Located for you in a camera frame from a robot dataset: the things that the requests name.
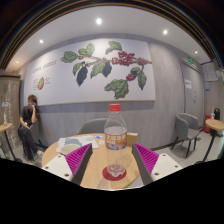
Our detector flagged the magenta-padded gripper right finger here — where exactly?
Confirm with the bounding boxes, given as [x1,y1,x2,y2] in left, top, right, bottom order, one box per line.
[131,142,184,185]

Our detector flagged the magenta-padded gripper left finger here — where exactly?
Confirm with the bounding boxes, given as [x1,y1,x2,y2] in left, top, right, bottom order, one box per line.
[42,143,94,186]

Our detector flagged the clear red-capped drink bottle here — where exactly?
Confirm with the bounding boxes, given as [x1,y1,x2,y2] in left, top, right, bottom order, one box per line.
[102,103,129,178]

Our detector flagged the white printed paper sheet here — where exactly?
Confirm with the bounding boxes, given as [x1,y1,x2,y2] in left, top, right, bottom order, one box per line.
[55,134,100,156]

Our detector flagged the grey upholstered chair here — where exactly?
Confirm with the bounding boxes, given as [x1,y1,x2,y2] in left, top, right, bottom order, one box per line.
[76,117,109,135]
[170,112,203,159]

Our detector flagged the flat round red coaster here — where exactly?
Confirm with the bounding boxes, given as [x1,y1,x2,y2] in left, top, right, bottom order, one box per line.
[101,165,128,182]

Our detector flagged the person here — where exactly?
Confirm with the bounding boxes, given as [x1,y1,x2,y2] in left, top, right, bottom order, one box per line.
[17,94,49,161]

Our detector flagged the red bin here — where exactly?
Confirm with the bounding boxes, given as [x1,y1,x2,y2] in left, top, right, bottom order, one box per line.
[203,113,213,134]

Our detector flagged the small round wooden side table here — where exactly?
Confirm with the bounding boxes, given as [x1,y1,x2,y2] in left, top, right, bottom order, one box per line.
[0,122,18,162]

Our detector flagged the white paper door notice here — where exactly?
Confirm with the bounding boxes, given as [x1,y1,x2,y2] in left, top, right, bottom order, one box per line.
[184,78,193,90]

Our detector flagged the recessed ceiling lights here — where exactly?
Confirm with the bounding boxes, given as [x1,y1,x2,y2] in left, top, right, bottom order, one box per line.
[38,17,200,56]

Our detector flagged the round wooden pedestal table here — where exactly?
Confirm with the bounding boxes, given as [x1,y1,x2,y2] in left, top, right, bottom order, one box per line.
[194,118,224,164]

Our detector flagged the coffee plant wall mural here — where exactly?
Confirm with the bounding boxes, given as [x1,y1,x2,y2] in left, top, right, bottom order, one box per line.
[23,37,157,107]

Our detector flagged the white wall notice board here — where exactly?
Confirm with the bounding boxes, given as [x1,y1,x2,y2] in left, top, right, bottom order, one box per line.
[201,61,219,83]

